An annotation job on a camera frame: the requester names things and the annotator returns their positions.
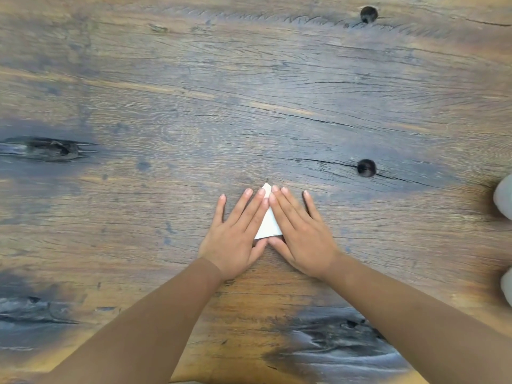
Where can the person's right hand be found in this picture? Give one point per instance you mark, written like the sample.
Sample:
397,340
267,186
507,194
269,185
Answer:
308,247

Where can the person's left hand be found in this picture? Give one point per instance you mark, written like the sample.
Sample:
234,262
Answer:
232,247

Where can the person's left thumb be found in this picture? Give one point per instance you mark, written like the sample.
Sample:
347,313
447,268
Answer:
259,248

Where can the person's left middle finger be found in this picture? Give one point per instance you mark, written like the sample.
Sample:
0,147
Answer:
252,209

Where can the person's right middle finger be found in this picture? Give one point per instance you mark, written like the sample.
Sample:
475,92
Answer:
284,205

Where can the person's right thumb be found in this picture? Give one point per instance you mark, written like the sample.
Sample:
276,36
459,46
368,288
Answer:
280,248

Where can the person's left little finger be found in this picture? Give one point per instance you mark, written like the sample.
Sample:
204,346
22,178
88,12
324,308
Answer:
219,211

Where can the person's right little finger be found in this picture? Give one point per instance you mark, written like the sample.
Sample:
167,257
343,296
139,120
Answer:
312,207

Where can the white paper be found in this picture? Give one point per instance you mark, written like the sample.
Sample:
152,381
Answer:
268,227

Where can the person's right forearm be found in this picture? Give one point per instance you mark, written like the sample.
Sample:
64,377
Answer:
400,315

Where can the person's left forearm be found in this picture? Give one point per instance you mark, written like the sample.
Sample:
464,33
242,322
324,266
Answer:
152,327

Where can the white rounded object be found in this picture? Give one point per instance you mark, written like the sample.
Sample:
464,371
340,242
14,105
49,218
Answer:
504,197
507,287

